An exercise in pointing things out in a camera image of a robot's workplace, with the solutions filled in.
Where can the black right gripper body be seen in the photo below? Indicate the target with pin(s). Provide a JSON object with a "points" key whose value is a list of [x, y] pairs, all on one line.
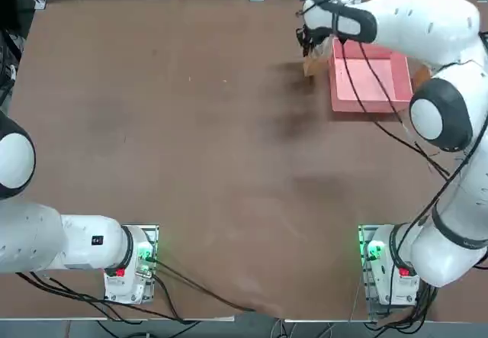
{"points": [[306, 40]]}

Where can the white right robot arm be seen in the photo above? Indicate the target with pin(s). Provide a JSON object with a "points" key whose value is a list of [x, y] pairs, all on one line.
{"points": [[419, 17]]}

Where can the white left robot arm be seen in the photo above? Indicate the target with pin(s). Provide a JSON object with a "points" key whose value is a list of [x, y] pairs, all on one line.
{"points": [[45, 239]]}

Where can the pink plastic tray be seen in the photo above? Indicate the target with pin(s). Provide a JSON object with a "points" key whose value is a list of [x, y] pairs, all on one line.
{"points": [[396, 75]]}

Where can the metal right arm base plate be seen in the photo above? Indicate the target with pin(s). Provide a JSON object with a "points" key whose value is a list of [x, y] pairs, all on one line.
{"points": [[364, 277]]}

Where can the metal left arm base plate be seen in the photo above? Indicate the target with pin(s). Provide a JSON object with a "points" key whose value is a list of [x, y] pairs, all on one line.
{"points": [[154, 235]]}

